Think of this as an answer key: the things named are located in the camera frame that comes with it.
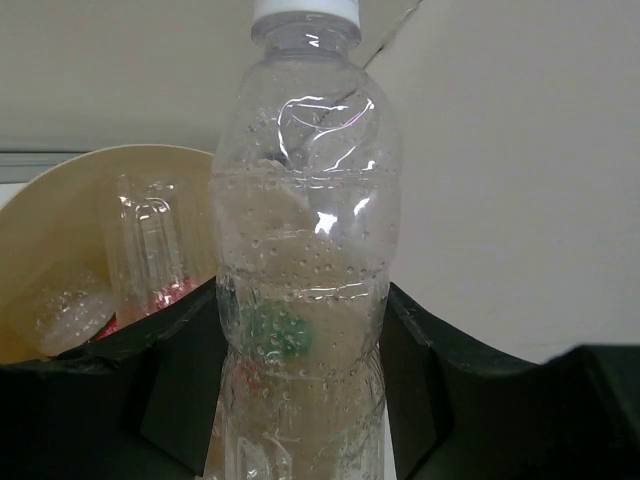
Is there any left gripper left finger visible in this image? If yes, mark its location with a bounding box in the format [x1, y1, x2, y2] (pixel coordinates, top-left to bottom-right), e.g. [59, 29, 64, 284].
[1, 281, 227, 479]

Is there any green soda bottle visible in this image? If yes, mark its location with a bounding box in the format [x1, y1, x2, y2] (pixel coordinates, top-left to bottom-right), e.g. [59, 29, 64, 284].
[243, 300, 313, 361]

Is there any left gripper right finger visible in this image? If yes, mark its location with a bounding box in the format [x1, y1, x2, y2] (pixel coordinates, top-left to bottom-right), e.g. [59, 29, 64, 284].
[382, 286, 639, 479]

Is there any red label bottle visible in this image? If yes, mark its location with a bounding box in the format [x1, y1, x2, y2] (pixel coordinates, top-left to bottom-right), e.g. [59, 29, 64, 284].
[92, 279, 199, 340]

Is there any beige round bin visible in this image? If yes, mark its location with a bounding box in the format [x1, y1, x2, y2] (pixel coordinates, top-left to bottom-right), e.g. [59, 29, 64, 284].
[0, 143, 221, 366]

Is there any clear bottle blue cap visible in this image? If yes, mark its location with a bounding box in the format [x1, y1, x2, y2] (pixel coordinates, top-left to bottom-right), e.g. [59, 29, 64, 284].
[98, 174, 215, 316]

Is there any aluminium rail frame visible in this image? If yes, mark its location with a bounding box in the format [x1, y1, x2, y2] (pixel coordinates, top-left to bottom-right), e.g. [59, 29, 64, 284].
[0, 150, 90, 184]

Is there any clear bottle white cap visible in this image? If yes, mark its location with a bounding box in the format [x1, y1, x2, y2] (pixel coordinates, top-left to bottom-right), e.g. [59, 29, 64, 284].
[210, 1, 402, 479]

